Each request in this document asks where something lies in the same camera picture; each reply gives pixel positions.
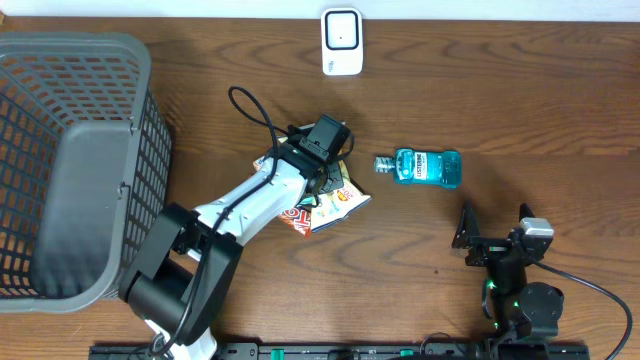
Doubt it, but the grey plastic shopping basket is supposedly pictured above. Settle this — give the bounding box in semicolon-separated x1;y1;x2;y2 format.
1;32;172;313

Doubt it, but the teal mouthwash bottle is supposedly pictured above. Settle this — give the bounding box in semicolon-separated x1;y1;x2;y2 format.
374;148;462;189

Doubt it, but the yellow snack bag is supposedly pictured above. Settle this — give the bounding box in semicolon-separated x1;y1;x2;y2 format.
252;135;373;235

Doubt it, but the white barcode scanner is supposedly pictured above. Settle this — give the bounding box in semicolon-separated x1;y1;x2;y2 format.
320;8;364;76

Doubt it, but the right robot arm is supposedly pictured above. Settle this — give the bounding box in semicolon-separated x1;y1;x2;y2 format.
452;202;564;341

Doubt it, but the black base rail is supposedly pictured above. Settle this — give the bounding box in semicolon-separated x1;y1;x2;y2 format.
88;341;591;360

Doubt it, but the brown chocolate bar wrapper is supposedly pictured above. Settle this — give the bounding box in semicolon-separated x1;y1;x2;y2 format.
278;207;312;237

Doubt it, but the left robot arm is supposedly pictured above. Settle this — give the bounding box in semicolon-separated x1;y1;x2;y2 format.
119;121;355;359

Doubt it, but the light teal wet wipes pack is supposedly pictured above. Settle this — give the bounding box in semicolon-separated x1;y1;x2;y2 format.
298;196;319;208

